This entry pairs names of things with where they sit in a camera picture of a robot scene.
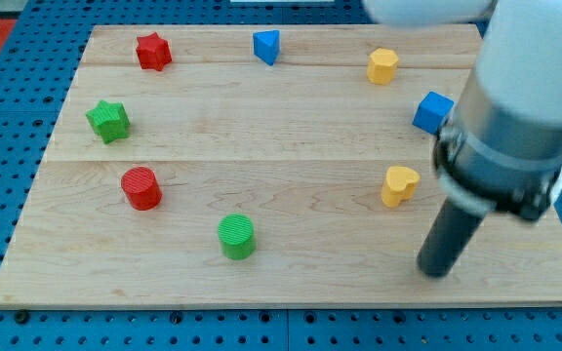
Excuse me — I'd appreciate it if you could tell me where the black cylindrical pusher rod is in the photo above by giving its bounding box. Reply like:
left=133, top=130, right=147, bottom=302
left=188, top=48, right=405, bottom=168
left=417, top=198, right=485, bottom=278

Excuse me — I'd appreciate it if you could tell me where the green cylinder block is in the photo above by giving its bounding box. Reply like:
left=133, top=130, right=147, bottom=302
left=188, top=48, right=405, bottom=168
left=217, top=214, right=256, bottom=260

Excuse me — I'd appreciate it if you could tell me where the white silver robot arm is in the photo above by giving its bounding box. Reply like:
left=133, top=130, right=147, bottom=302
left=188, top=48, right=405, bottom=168
left=364, top=0, right=562, bottom=277

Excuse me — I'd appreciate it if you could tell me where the yellow heart block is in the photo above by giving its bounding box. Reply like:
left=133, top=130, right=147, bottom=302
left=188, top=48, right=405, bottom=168
left=381, top=166, right=421, bottom=208

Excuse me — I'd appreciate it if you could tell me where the blue cube block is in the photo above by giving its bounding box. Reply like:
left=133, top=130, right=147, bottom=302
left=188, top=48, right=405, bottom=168
left=412, top=92, right=455, bottom=135

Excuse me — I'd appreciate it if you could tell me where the yellow hexagon block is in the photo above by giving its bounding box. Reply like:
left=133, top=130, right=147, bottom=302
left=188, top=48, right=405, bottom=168
left=367, top=48, right=399, bottom=85

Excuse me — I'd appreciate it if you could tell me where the light wooden board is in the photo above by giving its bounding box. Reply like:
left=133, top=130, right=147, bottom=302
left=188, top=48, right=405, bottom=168
left=0, top=25, right=562, bottom=310

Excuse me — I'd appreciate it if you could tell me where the blue triangle block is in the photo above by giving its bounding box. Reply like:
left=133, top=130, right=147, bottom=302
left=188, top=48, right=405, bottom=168
left=253, top=29, right=280, bottom=66

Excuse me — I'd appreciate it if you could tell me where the red cylinder block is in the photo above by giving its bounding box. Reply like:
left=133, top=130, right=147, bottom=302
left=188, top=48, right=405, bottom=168
left=120, top=167, right=162, bottom=211

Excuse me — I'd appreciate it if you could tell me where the red star block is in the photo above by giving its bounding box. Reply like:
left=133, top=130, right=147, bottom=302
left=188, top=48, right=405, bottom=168
left=136, top=32, right=172, bottom=71

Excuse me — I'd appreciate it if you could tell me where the green star block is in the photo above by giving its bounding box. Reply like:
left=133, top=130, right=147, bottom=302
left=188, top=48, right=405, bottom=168
left=86, top=100, right=130, bottom=144

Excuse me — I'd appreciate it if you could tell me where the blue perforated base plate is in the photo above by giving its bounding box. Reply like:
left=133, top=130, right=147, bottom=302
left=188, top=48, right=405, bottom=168
left=0, top=0, right=562, bottom=350

